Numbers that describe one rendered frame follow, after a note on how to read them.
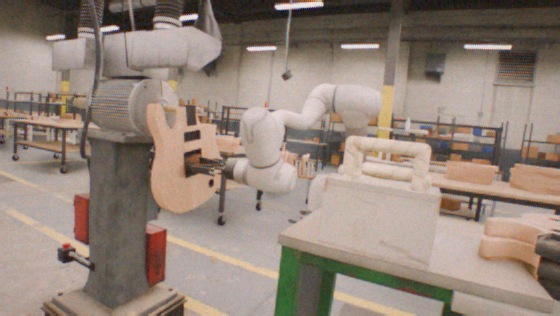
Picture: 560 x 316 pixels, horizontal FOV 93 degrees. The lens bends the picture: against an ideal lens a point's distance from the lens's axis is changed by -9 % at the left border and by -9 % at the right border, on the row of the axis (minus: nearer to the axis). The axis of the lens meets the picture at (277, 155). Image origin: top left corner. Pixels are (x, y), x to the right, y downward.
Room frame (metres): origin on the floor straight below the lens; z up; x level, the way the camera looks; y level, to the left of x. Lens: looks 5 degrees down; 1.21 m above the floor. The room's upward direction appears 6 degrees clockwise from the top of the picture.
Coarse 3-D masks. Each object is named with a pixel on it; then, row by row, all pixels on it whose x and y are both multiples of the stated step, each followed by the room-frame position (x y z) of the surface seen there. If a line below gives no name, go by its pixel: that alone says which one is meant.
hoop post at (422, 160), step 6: (420, 156) 0.65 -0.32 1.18; (426, 156) 0.64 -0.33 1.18; (420, 162) 0.64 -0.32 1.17; (426, 162) 0.64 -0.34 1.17; (414, 168) 0.66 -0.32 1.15; (420, 168) 0.64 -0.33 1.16; (426, 168) 0.64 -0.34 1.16; (414, 174) 0.65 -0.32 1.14; (420, 174) 0.64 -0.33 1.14; (426, 174) 0.64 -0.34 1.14; (414, 180) 0.65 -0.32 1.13; (420, 180) 0.64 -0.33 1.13; (414, 186) 0.65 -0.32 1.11; (420, 186) 0.64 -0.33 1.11
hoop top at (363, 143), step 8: (352, 136) 0.73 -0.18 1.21; (360, 144) 0.71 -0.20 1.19; (368, 144) 0.70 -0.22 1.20; (376, 144) 0.69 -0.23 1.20; (384, 144) 0.68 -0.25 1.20; (392, 144) 0.68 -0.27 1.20; (400, 144) 0.67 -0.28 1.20; (408, 144) 0.66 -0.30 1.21; (416, 144) 0.66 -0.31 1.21; (424, 144) 0.65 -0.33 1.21; (384, 152) 0.69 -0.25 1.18; (392, 152) 0.68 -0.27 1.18; (400, 152) 0.67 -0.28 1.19; (408, 152) 0.66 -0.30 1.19; (416, 152) 0.65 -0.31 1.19
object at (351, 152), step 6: (348, 144) 0.72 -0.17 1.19; (348, 150) 0.72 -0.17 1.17; (354, 150) 0.72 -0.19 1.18; (348, 156) 0.72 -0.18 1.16; (354, 156) 0.72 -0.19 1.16; (348, 162) 0.72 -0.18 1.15; (354, 162) 0.72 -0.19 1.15; (348, 168) 0.72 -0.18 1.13; (354, 168) 0.72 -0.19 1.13; (348, 174) 0.72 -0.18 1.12; (354, 174) 0.72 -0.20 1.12
